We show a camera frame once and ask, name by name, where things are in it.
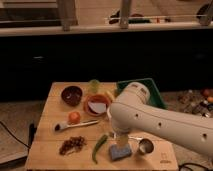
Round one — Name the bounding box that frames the green plastic cup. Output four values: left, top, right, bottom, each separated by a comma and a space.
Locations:
88, 79, 100, 94

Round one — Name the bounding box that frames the orange bowl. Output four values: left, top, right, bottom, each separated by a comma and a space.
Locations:
83, 94, 111, 117

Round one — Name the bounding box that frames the black cable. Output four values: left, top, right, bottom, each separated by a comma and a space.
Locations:
0, 120, 36, 150

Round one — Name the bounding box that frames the orange tomato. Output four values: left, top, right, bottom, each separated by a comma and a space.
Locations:
68, 112, 81, 124

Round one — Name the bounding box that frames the dark red grape bunch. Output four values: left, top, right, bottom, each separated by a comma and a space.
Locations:
59, 136, 86, 155

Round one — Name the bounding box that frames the dark purple bowl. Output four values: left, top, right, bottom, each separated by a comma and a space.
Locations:
61, 86, 83, 107

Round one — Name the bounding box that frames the metal measuring cup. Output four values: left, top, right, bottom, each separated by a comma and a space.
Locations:
138, 138, 154, 155

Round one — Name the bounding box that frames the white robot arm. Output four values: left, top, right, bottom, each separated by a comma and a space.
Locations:
109, 82, 213, 158

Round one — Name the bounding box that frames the blue sponge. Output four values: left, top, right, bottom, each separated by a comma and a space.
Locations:
109, 144, 132, 161

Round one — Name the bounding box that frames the green chili pepper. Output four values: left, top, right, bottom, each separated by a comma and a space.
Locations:
92, 134, 108, 164

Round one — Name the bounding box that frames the green plastic tray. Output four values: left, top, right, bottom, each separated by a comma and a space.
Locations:
116, 78, 166, 109

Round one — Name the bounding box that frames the silver fork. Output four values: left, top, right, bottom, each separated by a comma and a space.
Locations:
109, 131, 144, 141

